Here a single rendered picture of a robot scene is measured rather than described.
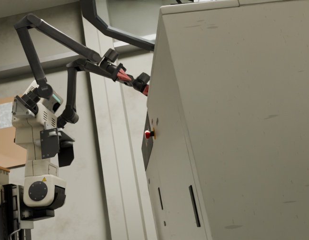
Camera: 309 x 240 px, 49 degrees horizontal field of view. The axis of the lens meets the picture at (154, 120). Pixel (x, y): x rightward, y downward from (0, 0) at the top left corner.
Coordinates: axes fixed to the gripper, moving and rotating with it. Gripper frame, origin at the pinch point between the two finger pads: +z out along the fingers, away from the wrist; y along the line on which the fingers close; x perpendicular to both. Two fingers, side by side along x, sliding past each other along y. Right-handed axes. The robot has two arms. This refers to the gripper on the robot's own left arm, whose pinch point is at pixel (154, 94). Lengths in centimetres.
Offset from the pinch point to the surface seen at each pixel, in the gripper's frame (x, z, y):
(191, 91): 7, 99, -81
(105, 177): 84, -88, 81
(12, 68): 39, -238, 8
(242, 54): -9, 101, -73
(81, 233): 147, -92, 93
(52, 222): 154, -119, 75
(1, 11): -14, -305, -13
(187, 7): -14, 85, -84
